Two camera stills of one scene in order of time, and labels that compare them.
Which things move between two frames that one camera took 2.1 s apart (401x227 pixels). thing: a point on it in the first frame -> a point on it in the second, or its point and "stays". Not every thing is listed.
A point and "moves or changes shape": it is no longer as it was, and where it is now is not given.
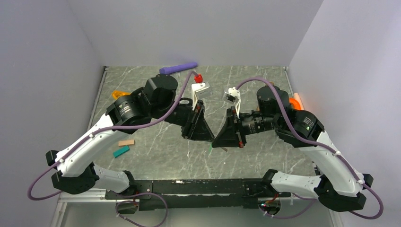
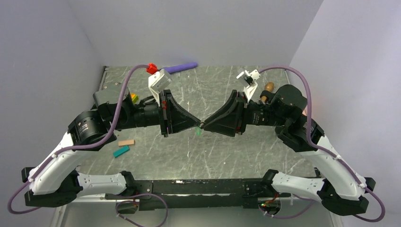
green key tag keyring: (210, 149) moves or changes shape
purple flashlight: (171, 69) stays
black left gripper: (196, 127) -> (173, 116)
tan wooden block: (127, 142) stays
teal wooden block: (119, 152) stays
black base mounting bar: (196, 194) stays
